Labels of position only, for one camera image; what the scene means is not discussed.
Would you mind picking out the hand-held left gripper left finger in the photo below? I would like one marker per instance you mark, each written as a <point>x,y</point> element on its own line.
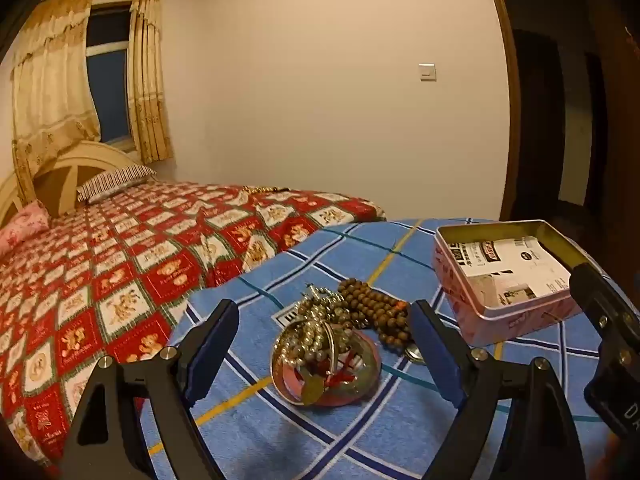
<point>205,360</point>

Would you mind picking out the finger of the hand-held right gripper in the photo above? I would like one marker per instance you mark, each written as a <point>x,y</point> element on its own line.
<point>597,300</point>

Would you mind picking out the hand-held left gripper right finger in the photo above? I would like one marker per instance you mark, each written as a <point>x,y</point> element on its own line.
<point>440,355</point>

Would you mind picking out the pink tin box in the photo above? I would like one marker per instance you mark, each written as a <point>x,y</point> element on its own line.
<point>467,310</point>

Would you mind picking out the round red metal dish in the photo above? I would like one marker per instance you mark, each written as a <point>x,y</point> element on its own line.
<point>357,370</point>

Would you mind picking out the small silver round pendant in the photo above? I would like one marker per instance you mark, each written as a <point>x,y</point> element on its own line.
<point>414,353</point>

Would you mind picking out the white printed paper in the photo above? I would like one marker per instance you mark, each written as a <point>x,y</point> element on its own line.
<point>520,265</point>

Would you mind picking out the white label card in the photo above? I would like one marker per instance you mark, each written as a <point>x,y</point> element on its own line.
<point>285,319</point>

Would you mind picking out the red printed blanket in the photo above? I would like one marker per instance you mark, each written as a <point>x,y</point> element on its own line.
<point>125,270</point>

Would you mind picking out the blue plaid blanket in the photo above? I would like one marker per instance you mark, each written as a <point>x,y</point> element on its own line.
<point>310,440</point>

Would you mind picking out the striped pillow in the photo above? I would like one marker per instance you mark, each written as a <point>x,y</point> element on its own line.
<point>112,182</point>

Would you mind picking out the pink floral pillow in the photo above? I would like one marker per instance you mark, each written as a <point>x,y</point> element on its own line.
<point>22,225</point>

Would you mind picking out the cream wooden headboard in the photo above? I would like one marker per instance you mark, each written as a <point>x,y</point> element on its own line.
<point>60,170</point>

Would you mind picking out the narrow beige curtain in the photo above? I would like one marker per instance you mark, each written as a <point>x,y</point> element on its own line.
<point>147,85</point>

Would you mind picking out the window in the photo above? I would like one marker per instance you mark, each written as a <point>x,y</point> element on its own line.
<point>110,90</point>

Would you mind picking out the wide beige curtain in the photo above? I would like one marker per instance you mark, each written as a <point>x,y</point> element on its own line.
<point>50,85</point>

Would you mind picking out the wooden door frame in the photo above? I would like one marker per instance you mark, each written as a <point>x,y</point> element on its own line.
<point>505,85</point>

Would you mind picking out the white light switch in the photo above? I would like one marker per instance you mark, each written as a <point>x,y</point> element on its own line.
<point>427,72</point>

